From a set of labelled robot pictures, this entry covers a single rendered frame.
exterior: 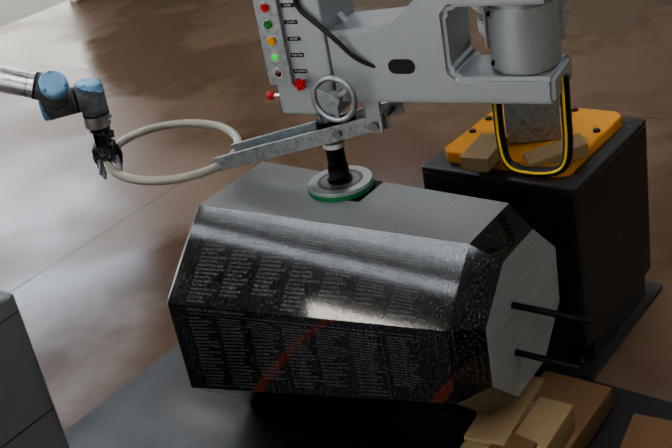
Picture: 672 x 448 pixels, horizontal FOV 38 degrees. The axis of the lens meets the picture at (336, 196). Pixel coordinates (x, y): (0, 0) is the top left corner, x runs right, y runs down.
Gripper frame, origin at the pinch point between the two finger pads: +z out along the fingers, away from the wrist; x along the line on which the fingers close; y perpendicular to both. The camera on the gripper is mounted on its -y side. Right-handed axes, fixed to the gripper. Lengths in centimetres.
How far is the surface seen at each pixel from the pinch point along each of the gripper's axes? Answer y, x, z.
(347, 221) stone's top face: 60, 78, -2
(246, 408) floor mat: 35, 34, 85
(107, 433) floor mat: 34, -18, 88
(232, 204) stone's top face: 32, 43, 2
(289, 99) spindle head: 39, 66, -35
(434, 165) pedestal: 10, 114, 10
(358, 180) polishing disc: 38, 85, -4
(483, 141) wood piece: 17, 130, -1
